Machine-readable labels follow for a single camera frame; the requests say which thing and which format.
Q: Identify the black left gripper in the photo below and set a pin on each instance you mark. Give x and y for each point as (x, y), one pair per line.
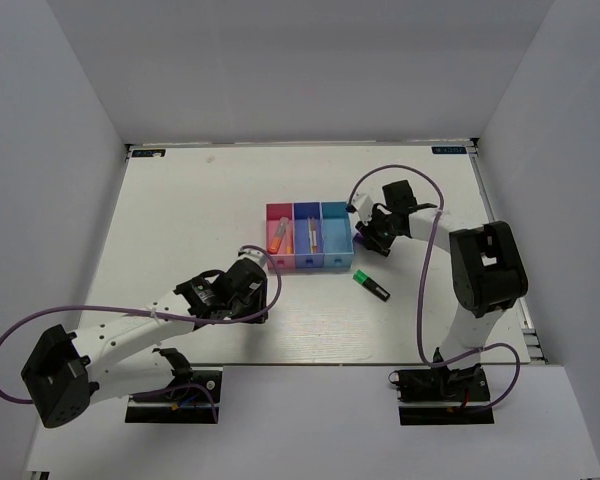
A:
(261, 299)

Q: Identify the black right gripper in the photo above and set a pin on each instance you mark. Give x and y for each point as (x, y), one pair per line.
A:
(368, 231)

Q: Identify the purple cap black highlighter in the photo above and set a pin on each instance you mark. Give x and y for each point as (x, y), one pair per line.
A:
(358, 239)

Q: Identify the pink thin pen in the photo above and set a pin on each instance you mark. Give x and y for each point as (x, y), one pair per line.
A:
(316, 236)

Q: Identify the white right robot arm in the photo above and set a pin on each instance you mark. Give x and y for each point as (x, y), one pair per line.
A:
(487, 272)

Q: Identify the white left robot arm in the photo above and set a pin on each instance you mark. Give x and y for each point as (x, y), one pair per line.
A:
(69, 371)

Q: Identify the light blue plastic bin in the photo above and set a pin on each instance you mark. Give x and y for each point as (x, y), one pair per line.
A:
(337, 236)

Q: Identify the green cap black highlighter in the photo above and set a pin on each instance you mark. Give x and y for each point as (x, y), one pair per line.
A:
(371, 285)

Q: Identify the purple-blue plastic bin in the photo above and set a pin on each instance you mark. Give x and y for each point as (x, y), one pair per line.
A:
(308, 241)

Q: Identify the pink plastic bin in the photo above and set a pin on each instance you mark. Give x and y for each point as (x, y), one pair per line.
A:
(274, 211)

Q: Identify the right corner label sticker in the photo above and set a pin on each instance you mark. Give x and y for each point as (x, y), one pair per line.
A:
(448, 150)

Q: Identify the corner label sticker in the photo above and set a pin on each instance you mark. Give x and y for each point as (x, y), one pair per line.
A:
(148, 153)
(448, 150)

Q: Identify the left corner label sticker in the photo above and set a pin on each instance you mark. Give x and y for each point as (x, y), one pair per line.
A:
(148, 153)

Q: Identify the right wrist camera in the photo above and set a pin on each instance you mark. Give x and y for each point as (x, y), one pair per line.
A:
(362, 205)

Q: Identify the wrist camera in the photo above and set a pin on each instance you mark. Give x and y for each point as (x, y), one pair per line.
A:
(256, 256)
(362, 205)

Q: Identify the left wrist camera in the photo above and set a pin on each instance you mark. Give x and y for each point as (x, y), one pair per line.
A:
(256, 256)

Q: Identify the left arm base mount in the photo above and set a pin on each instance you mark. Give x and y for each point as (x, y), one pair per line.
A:
(198, 403)

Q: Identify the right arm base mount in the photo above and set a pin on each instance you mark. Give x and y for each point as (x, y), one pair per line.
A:
(439, 397)

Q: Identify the metal table edge rail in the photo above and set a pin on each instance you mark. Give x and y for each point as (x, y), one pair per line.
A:
(503, 250)

